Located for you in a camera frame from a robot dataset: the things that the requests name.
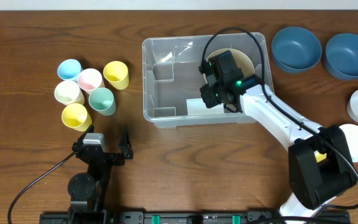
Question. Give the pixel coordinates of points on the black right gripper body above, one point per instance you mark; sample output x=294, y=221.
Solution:
x=210, y=97

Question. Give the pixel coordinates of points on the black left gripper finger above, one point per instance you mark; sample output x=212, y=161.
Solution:
x=125, y=145
x=90, y=129

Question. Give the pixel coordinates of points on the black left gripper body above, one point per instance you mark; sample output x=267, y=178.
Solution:
x=107, y=157

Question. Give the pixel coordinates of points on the beige bowl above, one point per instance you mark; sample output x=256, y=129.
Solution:
x=241, y=59

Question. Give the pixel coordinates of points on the dark blue bowl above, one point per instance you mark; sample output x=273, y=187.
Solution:
x=340, y=57
x=296, y=49

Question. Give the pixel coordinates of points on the white small bowl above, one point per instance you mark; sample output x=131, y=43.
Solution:
x=351, y=134

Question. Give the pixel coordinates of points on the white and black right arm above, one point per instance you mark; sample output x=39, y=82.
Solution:
x=313, y=184

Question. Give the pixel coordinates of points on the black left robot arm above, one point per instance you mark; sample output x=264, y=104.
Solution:
x=88, y=189

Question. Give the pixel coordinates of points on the clear plastic storage container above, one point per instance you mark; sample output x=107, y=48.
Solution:
x=172, y=81

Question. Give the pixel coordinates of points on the yellow plastic cup near gripper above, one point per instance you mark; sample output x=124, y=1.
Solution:
x=75, y=116

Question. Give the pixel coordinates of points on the green plastic cup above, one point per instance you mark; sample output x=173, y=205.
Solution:
x=103, y=101

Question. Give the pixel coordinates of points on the white plastic cup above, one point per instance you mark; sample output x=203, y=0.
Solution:
x=68, y=92

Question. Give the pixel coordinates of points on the pink plastic cup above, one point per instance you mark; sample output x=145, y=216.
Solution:
x=90, y=79

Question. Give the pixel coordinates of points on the light blue plastic cup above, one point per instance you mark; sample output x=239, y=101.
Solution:
x=69, y=70

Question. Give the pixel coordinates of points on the yellow small bowl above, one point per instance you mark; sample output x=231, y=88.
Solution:
x=319, y=157

